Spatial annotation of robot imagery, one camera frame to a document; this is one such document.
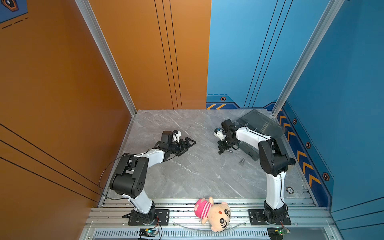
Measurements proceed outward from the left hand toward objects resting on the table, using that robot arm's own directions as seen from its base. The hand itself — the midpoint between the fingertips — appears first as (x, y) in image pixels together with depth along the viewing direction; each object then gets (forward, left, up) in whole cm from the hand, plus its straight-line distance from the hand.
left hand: (192, 144), depth 91 cm
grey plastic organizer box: (+27, -52, -10) cm, 60 cm away
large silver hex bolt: (0, -24, -7) cm, 25 cm away
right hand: (+3, -18, -7) cm, 20 cm away
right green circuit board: (-43, -42, -10) cm, 61 cm away
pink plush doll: (-38, -12, -1) cm, 40 cm away
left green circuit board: (-43, +19, -10) cm, 49 cm away
